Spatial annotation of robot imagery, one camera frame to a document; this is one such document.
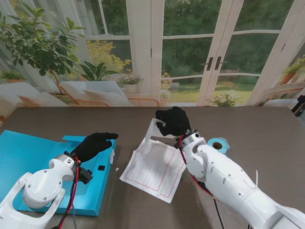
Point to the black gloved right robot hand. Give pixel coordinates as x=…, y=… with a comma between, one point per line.
x=177, y=121

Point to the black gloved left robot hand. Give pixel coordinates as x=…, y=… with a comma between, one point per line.
x=95, y=145

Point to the white peeled label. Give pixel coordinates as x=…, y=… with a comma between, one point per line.
x=112, y=156

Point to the blue label roll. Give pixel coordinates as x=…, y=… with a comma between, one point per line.
x=225, y=146

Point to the blue file box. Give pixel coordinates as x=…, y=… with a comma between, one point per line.
x=23, y=152

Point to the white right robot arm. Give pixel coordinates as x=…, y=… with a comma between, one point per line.
x=226, y=171

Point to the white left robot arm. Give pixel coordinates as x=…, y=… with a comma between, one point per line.
x=43, y=186

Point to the printed garden window backdrop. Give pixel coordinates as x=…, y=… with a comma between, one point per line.
x=186, y=47

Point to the white zip tie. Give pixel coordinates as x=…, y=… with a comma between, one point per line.
x=257, y=179

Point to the black stand equipment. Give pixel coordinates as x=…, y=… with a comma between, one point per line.
x=299, y=105

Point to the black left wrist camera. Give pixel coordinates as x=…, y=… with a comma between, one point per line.
x=85, y=176

